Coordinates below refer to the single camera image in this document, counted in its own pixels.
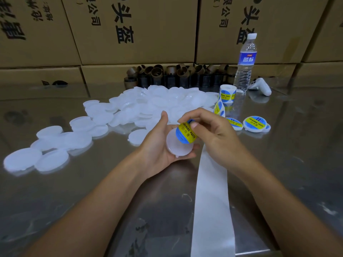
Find person's left hand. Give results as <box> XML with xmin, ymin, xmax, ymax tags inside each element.
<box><xmin>134</xmin><ymin>111</ymin><xmax>198</xmax><ymax>180</ymax></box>

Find person's left forearm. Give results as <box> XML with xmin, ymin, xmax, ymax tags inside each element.
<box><xmin>21</xmin><ymin>160</ymin><xmax>156</xmax><ymax>257</ymax></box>

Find row of dark cardboard tubes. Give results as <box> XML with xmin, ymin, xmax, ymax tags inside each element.
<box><xmin>124</xmin><ymin>64</ymin><xmax>239</xmax><ymax>89</ymax></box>

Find white handheld controller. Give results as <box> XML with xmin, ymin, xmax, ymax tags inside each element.
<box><xmin>248</xmin><ymin>77</ymin><xmax>272</xmax><ymax>97</ymax></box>

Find sticker roll with backing strip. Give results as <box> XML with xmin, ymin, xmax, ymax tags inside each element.
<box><xmin>190</xmin><ymin>84</ymin><xmax>238</xmax><ymax>257</ymax></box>

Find stack of brown cardboard boxes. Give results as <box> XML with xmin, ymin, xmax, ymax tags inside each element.
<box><xmin>0</xmin><ymin>0</ymin><xmax>343</xmax><ymax>82</ymax></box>

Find person's right forearm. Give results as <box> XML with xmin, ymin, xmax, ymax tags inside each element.
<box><xmin>236</xmin><ymin>158</ymin><xmax>343</xmax><ymax>257</ymax></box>

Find clear plastic water bottle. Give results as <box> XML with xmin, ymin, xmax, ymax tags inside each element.
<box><xmin>234</xmin><ymin>33</ymin><xmax>258</xmax><ymax>93</ymax></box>

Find pile of white plastic lids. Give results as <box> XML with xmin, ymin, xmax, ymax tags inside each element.
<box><xmin>3</xmin><ymin>85</ymin><xmax>222</xmax><ymax>175</ymax></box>

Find person's right hand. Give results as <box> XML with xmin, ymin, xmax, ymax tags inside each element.
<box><xmin>178</xmin><ymin>108</ymin><xmax>253</xmax><ymax>175</ymax></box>

